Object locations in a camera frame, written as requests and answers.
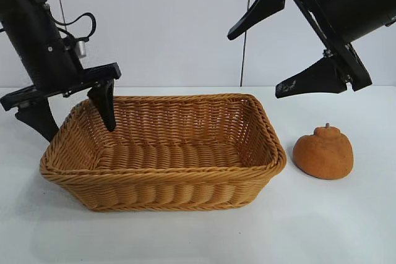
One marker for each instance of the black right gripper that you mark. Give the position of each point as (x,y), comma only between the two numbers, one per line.
(349,4)

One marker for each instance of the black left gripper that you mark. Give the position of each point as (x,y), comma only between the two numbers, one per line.
(40,53)

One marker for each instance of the knobbly orange fruit with stem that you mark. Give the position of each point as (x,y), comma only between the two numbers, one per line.
(325,159)

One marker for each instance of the brown woven wicker basket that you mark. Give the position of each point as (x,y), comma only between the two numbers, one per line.
(173,180)

